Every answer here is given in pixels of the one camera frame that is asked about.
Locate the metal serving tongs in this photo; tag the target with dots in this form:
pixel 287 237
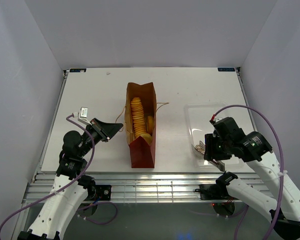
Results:
pixel 202 163

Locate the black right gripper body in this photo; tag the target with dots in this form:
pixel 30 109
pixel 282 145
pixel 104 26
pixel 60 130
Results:
pixel 222 146

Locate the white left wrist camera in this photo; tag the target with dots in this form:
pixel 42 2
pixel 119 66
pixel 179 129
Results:
pixel 82 116

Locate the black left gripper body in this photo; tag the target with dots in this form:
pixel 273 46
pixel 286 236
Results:
pixel 96 134

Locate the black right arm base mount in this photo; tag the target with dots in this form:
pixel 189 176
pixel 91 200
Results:
pixel 212 192

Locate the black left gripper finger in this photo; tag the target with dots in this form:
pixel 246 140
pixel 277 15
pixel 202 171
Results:
pixel 102 124
pixel 111 129

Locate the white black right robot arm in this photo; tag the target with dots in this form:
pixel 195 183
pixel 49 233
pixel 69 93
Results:
pixel 283 208

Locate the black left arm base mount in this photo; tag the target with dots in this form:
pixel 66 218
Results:
pixel 101 193

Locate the long ridged orange bread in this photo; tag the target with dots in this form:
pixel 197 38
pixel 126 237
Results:
pixel 138 120

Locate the clear plastic tray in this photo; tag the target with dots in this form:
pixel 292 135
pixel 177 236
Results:
pixel 197 117

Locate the red brown paper bag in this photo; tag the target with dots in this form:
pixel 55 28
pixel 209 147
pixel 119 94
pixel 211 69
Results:
pixel 142 154

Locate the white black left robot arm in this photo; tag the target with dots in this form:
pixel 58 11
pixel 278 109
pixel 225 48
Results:
pixel 70 186

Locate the white chocolate drizzled donut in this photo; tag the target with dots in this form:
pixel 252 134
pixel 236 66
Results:
pixel 200 148

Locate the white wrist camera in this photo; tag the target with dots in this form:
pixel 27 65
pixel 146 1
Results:
pixel 82 116
pixel 215 119

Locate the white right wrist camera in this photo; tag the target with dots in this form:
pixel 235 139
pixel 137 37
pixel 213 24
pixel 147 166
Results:
pixel 215 119

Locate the aluminium frame rail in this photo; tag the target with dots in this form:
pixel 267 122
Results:
pixel 135 188

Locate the glazed orange donut bread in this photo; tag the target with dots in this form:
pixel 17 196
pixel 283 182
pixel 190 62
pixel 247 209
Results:
pixel 150 123

